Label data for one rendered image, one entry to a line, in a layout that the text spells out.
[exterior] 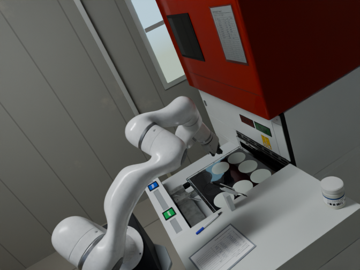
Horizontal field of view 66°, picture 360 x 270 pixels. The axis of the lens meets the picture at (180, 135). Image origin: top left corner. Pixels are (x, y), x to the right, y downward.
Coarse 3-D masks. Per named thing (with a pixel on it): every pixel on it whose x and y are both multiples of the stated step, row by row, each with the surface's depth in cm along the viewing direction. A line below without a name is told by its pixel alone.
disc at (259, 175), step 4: (252, 172) 140; (256, 172) 138; (260, 172) 137; (264, 172) 136; (268, 172) 135; (252, 176) 137; (256, 176) 136; (260, 176) 135; (264, 176) 134; (268, 176) 133; (252, 180) 135; (256, 180) 134; (260, 180) 133
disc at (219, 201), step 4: (216, 196) 135; (220, 196) 134; (232, 196) 131; (216, 200) 133; (220, 200) 132; (224, 200) 131; (232, 200) 129; (216, 204) 131; (220, 204) 130; (224, 204) 129
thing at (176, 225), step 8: (160, 184) 151; (152, 192) 147; (160, 192) 145; (152, 200) 142; (160, 200) 140; (168, 200) 137; (160, 208) 134; (168, 208) 132; (176, 208) 130; (160, 216) 130; (176, 216) 126; (168, 224) 124; (176, 224) 122; (184, 224) 120; (168, 232) 120; (176, 232) 118
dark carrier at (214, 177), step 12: (228, 156) 158; (252, 156) 150; (264, 168) 139; (192, 180) 153; (204, 180) 149; (216, 180) 145; (228, 180) 142; (240, 180) 138; (204, 192) 141; (216, 192) 138
